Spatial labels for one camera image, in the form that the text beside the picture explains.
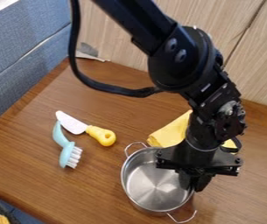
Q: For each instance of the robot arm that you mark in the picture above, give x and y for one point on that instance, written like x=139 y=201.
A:
x=170 y=43

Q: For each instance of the yellow cloth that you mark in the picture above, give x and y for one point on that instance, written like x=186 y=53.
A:
x=171 y=133

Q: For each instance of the silver pot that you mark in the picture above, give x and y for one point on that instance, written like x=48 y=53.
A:
x=155 y=189

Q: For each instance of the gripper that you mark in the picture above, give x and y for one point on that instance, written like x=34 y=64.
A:
x=201 y=159

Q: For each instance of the light blue brush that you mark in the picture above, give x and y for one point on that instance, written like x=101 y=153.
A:
x=66 y=151

